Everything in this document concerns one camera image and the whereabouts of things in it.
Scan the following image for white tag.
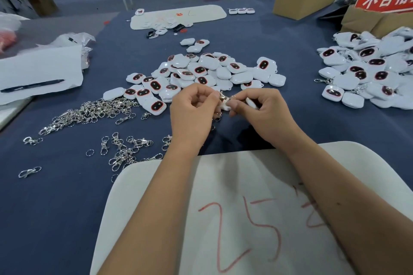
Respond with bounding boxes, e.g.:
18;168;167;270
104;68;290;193
221;95;260;113

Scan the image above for person's right hand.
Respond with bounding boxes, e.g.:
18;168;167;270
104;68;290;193
227;88;304;150

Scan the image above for orange bag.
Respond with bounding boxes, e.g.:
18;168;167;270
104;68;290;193
0;30;19;53

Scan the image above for white paper sheet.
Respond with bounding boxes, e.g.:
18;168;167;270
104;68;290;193
0;45;85;106

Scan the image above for white plastic bag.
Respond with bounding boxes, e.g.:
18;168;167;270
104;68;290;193
0;12;30;34

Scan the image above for white foam board red marks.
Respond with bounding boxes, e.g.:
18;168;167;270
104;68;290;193
90;141;413;275

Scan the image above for long white foam board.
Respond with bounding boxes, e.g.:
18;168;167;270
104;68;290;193
129;5;227;31

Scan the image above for person's left forearm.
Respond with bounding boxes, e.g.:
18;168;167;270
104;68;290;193
97;143;207;275

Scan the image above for black pen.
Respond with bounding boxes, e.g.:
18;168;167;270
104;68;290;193
0;79;65;94

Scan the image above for flat brown cardboard box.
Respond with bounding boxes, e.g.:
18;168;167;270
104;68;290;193
341;6;413;39

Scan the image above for person's right forearm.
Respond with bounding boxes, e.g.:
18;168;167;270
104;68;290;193
280;133;413;275

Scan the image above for person's left hand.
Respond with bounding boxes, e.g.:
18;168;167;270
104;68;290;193
169;83;223;153

